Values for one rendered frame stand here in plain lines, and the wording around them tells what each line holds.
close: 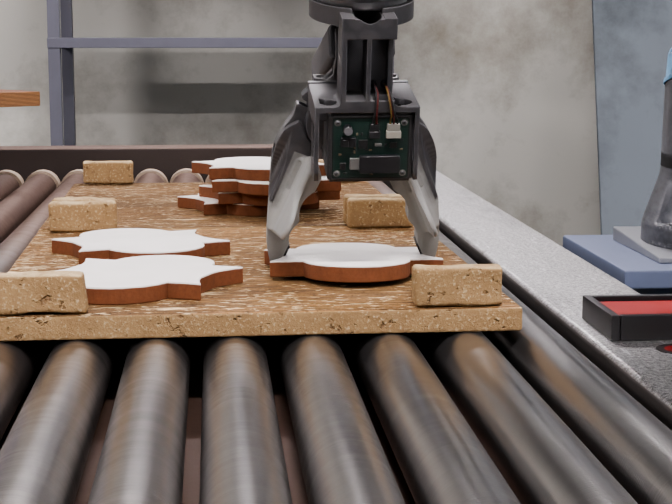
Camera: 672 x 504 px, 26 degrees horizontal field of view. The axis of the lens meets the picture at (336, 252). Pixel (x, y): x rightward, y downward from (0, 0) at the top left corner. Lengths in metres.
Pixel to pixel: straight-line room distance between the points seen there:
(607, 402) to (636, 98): 4.15
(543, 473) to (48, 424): 0.24
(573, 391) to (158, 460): 0.26
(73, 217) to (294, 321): 0.43
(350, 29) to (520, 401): 0.30
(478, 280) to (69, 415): 0.30
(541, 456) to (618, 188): 4.16
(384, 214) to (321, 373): 0.51
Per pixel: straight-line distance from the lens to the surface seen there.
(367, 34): 0.95
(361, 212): 1.32
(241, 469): 0.65
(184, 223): 1.37
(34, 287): 0.93
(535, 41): 5.10
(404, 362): 0.86
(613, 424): 0.75
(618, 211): 4.83
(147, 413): 0.75
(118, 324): 0.93
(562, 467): 0.67
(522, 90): 5.09
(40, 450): 0.70
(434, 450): 0.69
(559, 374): 0.86
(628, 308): 0.99
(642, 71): 4.94
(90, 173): 1.73
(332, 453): 0.68
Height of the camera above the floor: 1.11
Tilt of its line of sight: 9 degrees down
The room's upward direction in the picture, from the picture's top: straight up
